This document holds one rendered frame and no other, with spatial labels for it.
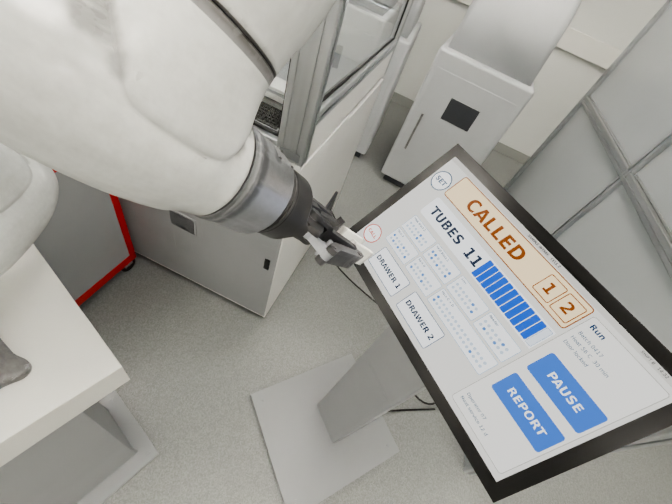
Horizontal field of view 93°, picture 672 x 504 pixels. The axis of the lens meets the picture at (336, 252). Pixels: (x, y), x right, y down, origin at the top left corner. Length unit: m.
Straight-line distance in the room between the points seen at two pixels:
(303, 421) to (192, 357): 0.55
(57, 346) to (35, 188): 0.26
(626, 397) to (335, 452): 1.10
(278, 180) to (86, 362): 0.52
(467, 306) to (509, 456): 0.22
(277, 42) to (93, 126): 0.11
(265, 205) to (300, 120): 0.57
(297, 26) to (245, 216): 0.14
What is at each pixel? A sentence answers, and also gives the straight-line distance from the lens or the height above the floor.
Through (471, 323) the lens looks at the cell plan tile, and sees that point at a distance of 0.59.
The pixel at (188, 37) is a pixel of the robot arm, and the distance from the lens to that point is 0.21.
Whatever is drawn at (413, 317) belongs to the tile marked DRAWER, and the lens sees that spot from 0.61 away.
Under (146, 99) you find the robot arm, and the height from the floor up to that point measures 1.36.
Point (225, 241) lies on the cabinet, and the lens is 1.27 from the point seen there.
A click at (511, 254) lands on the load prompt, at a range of 0.60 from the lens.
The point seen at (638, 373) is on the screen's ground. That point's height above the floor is 1.16.
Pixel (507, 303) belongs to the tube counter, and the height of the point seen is 1.11.
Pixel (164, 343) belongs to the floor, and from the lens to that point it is 1.61.
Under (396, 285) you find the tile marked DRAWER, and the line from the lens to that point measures 0.62.
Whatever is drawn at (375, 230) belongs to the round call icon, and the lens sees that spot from 0.67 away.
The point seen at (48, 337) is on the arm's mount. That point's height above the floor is 0.83.
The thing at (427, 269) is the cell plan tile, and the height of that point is 1.05.
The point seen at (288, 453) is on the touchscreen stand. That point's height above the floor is 0.03.
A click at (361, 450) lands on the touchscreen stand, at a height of 0.04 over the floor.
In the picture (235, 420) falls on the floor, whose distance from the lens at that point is 1.49.
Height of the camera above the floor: 1.46
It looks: 48 degrees down
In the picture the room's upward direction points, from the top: 24 degrees clockwise
